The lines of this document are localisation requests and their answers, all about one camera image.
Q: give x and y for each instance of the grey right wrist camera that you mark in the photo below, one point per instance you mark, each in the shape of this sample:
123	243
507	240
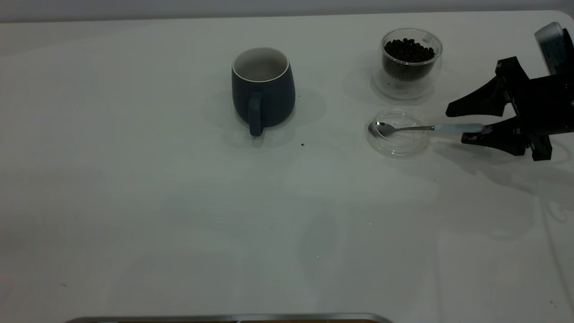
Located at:
554	45

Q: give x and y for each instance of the clear double-wall glass bowl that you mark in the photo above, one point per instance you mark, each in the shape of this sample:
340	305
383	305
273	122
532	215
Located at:
403	92

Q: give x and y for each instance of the coffee beans heap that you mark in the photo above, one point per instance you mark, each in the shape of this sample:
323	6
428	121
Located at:
408	51

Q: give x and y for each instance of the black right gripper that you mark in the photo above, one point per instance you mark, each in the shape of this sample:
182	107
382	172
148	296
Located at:
547	107

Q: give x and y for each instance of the dark grey ceramic mug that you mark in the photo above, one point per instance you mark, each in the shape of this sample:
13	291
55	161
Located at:
273	98

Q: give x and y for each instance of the clear round glass lid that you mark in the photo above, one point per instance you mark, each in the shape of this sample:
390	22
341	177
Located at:
399	148

